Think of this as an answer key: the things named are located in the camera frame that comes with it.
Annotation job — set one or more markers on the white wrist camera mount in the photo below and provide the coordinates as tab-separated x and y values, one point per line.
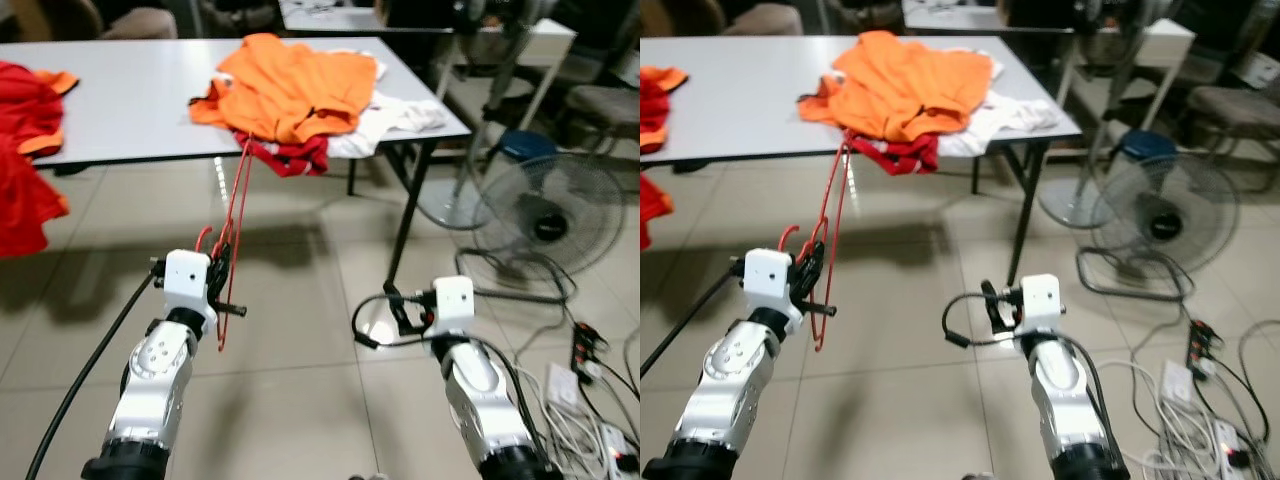
1040	298
455	300
187	280
770	280

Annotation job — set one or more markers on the white power strip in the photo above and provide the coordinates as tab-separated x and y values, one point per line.
1230	445
1177	383
562	385
618	450

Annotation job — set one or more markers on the black floor fan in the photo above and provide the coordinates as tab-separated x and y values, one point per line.
545	220
1165	215

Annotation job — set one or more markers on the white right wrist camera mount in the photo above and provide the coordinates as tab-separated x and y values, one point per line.
1040	298
455	300

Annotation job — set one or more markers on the grey pedestal fan stand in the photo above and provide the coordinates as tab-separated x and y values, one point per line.
455	205
1070	200

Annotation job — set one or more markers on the white cloth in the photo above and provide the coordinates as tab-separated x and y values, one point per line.
1010	115
395	118

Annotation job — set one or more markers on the grey chair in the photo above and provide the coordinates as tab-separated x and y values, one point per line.
605	105
1235	110

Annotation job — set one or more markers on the beige chair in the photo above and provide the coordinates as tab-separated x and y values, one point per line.
140	22
765	18

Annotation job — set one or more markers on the red shirt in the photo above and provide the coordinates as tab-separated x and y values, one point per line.
25	100
655	110
25	200
652	210

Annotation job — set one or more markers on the white table black legs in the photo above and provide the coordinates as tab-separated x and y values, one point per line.
750	100
130	100

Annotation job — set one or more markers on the orange shirt black trim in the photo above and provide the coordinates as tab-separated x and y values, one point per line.
900	85
290	90

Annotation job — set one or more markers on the black power strip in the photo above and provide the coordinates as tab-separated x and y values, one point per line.
588	345
1205	345

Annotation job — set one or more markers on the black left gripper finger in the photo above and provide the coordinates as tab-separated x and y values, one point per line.
800	255
813	255
227	255
214	255

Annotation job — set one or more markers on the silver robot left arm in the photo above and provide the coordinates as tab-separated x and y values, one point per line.
155	380
735	380

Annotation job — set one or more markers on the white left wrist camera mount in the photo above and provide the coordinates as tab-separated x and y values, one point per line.
770	280
187	280

